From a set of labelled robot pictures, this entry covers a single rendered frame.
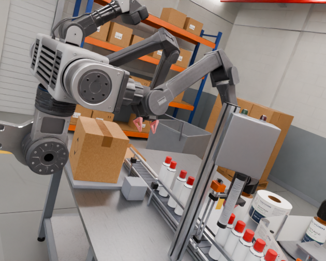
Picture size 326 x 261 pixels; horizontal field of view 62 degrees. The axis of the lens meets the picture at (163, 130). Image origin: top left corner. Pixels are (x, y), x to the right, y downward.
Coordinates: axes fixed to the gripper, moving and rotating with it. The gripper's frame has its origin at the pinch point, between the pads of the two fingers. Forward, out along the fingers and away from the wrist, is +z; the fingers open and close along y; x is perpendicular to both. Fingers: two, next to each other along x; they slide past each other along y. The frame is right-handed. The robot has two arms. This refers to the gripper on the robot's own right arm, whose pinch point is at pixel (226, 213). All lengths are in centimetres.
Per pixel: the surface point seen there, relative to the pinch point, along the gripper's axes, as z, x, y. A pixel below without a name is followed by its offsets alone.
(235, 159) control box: -30.2, 19.4, -10.3
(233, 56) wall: -111, -390, 451
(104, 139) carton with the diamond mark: -8, 41, 56
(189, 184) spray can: -2.6, 7.3, 20.5
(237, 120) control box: -43.4, 22.7, -7.6
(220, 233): 2.9, 9.9, -8.6
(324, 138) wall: -6, -414, 180
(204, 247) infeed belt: 14.9, 8.5, -2.4
